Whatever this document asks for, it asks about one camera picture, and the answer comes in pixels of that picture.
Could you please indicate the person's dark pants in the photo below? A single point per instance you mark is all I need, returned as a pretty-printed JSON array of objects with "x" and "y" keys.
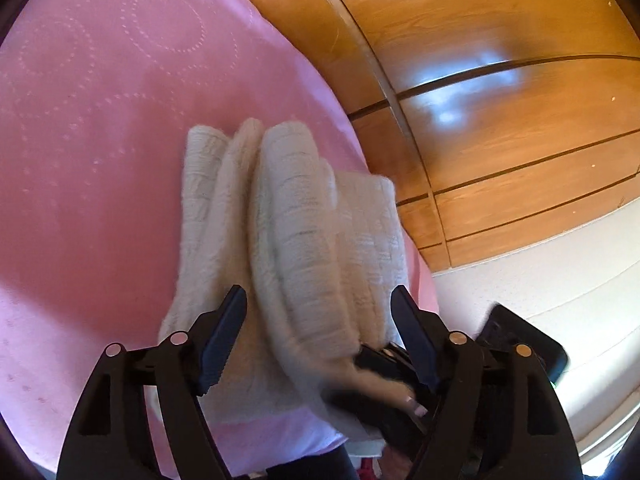
[{"x": 344, "y": 466}]

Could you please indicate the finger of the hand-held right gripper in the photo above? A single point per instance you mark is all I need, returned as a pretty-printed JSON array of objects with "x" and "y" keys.
[
  {"x": 380, "y": 430},
  {"x": 375, "y": 360}
]

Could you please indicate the person's right hand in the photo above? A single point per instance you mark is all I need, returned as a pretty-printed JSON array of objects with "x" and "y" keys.
[{"x": 395, "y": 392}]

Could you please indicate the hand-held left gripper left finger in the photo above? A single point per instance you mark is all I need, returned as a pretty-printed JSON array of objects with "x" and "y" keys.
[{"x": 222, "y": 335}]

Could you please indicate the white knitted towel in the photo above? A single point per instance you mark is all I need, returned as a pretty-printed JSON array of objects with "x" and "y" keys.
[{"x": 300, "y": 235}]

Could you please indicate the wooden wardrobe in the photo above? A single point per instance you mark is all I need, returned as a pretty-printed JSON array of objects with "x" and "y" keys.
[{"x": 475, "y": 110}]

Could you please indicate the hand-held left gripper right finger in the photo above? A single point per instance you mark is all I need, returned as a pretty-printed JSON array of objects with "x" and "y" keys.
[{"x": 415, "y": 335}]

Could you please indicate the pink bed sheet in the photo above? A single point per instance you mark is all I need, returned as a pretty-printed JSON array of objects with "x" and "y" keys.
[{"x": 100, "y": 160}]

